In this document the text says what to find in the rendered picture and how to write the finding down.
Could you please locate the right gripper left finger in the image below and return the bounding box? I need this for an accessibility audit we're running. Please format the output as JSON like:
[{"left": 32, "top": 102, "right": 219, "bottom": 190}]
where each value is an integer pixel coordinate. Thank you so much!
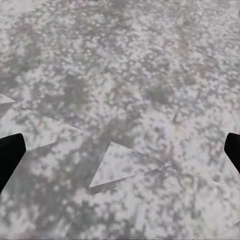
[{"left": 0, "top": 133, "right": 26, "bottom": 193}]

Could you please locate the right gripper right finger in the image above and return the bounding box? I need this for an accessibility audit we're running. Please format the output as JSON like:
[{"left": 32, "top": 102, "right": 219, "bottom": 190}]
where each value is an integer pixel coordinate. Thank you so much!
[{"left": 224, "top": 133, "right": 240, "bottom": 173}]

